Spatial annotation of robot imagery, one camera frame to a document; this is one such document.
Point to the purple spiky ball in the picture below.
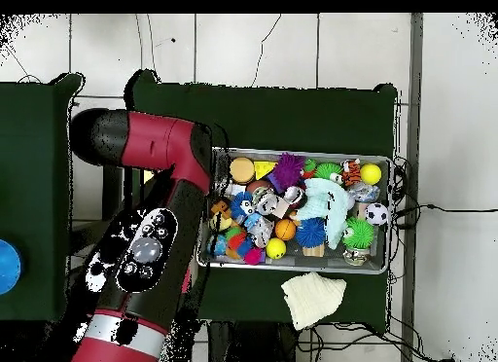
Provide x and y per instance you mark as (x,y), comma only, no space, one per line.
(286,171)

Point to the mint green knit cloth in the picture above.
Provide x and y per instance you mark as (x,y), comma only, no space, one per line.
(327,206)

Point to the cream knit cloth roll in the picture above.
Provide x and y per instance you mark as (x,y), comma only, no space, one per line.
(311,298)

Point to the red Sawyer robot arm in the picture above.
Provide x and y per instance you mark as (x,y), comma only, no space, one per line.
(156,144)

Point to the clear mesh bin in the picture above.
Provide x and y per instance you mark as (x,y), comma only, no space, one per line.
(381,253)

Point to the blue fuzzy monster toy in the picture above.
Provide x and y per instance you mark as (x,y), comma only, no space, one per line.
(241,206)

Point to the yellow cheese wedge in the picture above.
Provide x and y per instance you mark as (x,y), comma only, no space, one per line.
(263,169)

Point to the yellow ball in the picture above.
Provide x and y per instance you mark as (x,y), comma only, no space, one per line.
(275,248)

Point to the dark green tablecloth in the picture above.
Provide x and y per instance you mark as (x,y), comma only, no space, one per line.
(264,113)

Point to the orange tiger plush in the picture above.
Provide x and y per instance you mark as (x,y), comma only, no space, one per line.
(350,172)

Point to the green spiky ball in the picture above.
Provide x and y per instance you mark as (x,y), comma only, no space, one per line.
(359,234)

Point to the black and white soccer ball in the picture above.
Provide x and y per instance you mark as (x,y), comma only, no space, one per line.
(377,214)

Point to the black upright bar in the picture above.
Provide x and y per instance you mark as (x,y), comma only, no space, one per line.
(112,191)

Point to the green covered side table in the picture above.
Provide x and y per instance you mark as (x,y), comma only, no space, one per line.
(39,183)

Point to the small blue object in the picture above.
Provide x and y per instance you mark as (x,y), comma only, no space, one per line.
(8,266)

